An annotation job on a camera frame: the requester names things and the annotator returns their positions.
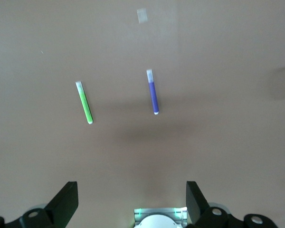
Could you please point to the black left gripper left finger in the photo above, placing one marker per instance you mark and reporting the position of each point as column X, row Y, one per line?
column 61, row 206

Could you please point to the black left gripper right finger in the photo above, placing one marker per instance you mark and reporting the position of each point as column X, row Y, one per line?
column 197, row 209

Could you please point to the purple marker pen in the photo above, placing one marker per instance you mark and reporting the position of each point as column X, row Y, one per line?
column 153, row 95

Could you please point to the green marker pen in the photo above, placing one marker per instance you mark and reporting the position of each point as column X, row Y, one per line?
column 85, row 104

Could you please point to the small rectangular table patch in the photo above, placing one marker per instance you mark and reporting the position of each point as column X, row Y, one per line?
column 142, row 15

